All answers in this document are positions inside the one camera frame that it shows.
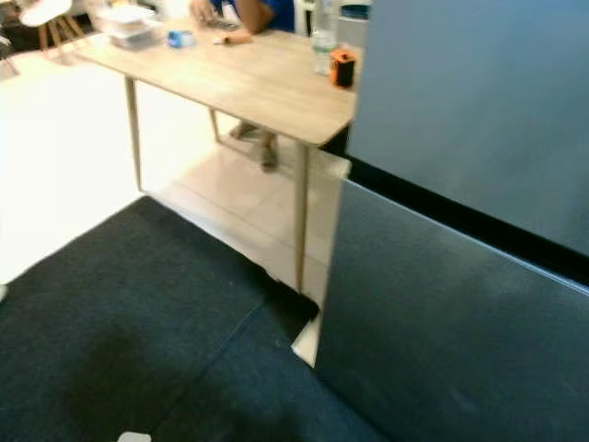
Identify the seated person right hand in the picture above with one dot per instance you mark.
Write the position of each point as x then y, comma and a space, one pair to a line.
205, 11

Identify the seated person left hand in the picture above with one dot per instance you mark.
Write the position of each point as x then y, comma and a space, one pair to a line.
233, 38

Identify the clear storage container white lid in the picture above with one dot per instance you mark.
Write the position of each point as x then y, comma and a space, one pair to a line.
127, 23

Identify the fridge cabinet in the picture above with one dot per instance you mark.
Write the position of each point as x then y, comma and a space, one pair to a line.
327, 258

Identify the blue kitchen timer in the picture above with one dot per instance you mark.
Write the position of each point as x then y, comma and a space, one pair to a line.
179, 39

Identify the light wooden table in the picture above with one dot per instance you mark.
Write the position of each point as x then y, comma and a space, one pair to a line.
239, 83

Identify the seated person blue shirt torso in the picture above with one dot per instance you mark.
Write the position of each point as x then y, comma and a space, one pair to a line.
281, 14

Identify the clear water bottle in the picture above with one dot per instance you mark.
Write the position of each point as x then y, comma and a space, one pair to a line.
324, 41

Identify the seated person right lower leg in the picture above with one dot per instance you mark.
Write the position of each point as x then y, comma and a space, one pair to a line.
244, 131

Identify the seated person leg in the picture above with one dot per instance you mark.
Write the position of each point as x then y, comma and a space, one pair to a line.
244, 131
269, 155

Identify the orange and black device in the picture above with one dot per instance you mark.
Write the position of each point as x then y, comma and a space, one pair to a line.
342, 71

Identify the seated person left lower leg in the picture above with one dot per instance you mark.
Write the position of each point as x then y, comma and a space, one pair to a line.
269, 155

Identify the white chair wooden legs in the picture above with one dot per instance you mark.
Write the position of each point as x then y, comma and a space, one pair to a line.
44, 11

